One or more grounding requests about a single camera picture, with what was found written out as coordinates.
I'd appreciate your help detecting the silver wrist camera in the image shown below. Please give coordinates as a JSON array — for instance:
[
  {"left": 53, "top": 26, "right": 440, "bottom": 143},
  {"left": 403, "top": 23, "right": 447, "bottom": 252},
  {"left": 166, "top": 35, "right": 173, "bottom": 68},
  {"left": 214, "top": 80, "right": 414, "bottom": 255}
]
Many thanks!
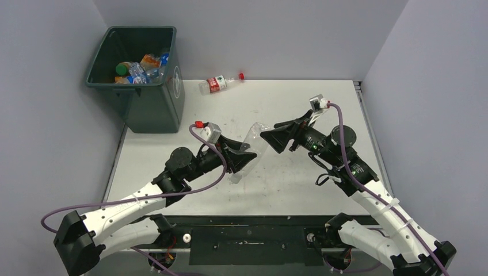
[
  {"left": 200, "top": 122, "right": 222, "bottom": 144},
  {"left": 308, "top": 94, "right": 330, "bottom": 127}
]

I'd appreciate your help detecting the orange crushed bottle back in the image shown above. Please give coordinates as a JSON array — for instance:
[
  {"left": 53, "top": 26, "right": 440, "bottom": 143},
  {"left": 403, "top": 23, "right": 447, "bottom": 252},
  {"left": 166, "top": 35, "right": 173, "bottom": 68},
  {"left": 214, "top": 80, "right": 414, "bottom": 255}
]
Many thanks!
[{"left": 140, "top": 54, "right": 162, "bottom": 71}]

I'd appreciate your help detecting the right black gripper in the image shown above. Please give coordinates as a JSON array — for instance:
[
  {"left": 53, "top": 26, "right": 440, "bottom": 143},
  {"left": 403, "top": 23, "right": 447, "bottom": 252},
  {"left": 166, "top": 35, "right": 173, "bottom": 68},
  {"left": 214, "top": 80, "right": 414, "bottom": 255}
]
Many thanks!
[{"left": 260, "top": 109, "right": 340, "bottom": 166}]

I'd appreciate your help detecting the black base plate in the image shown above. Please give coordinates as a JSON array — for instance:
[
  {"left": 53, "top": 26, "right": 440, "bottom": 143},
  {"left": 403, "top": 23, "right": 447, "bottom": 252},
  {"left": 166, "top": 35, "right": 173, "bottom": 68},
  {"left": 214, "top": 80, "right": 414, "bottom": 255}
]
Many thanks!
[{"left": 114, "top": 215, "right": 363, "bottom": 267}]

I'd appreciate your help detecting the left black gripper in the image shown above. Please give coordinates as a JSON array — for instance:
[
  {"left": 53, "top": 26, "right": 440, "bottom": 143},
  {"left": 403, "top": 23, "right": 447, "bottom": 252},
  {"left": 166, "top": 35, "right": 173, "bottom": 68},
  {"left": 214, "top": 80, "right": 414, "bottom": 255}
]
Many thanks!
[{"left": 184, "top": 135, "right": 256, "bottom": 182}]

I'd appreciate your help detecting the clear bottle white cap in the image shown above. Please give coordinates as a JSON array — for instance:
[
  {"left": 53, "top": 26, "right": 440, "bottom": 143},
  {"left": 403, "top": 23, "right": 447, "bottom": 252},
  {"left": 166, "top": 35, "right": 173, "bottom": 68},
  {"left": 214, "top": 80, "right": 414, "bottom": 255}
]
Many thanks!
[{"left": 230, "top": 122, "right": 272, "bottom": 184}]

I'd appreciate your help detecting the red label bottle back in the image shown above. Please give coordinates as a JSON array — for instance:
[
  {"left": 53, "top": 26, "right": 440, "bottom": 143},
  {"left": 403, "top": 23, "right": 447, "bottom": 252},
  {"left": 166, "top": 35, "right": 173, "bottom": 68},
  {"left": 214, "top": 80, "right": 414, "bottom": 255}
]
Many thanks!
[{"left": 199, "top": 72, "right": 245, "bottom": 95}]

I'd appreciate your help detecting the blue label water bottle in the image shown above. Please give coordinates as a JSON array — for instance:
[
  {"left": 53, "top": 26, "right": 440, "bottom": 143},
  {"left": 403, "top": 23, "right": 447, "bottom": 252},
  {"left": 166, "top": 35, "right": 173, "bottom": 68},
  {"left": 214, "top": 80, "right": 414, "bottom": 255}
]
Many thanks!
[{"left": 157, "top": 48, "right": 170, "bottom": 81}]

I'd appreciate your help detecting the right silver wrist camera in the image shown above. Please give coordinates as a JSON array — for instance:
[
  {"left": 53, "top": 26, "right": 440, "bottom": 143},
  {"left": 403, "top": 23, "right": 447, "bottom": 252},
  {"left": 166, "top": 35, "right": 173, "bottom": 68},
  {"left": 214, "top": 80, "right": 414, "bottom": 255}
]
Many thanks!
[{"left": 308, "top": 94, "right": 330, "bottom": 127}]

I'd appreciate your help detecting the clear crushed bottle back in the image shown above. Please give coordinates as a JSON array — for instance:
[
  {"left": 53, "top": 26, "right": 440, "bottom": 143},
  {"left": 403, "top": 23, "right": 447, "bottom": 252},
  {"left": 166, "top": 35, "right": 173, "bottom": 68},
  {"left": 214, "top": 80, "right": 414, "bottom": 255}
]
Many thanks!
[{"left": 128, "top": 63, "right": 148, "bottom": 83}]

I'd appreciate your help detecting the Pepsi bottle blue cap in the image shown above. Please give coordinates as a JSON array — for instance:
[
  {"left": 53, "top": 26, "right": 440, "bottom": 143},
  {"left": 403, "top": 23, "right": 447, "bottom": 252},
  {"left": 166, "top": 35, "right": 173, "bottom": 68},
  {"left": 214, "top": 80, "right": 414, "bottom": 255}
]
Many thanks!
[{"left": 125, "top": 74, "right": 162, "bottom": 84}]

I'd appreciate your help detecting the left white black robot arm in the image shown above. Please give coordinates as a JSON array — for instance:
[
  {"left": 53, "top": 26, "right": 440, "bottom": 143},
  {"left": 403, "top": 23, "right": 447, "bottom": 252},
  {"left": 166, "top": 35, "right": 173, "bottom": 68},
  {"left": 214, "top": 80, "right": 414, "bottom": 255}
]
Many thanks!
[{"left": 54, "top": 136, "right": 259, "bottom": 275}]

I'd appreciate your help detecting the brown stained bottle green cap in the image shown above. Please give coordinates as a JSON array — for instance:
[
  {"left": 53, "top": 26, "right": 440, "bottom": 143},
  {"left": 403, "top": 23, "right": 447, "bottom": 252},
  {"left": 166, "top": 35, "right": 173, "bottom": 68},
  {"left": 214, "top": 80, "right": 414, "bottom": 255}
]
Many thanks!
[{"left": 115, "top": 62, "right": 134, "bottom": 84}]

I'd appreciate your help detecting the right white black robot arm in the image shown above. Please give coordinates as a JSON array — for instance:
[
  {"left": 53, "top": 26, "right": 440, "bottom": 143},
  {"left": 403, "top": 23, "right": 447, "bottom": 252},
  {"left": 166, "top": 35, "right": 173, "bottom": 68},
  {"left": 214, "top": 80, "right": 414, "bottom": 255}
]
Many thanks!
[{"left": 261, "top": 112, "right": 456, "bottom": 275}]

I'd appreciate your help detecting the dark green plastic bin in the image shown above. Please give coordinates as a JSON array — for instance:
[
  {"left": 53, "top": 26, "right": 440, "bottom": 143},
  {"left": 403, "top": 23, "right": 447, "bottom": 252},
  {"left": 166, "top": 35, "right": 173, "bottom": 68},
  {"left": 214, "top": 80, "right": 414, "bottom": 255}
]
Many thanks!
[{"left": 85, "top": 26, "right": 185, "bottom": 133}]

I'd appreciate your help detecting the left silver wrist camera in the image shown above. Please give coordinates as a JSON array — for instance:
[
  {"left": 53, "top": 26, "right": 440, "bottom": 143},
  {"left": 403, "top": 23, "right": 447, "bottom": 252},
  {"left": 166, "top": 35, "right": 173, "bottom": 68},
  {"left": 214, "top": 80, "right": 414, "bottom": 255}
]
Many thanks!
[{"left": 200, "top": 122, "right": 222, "bottom": 144}]

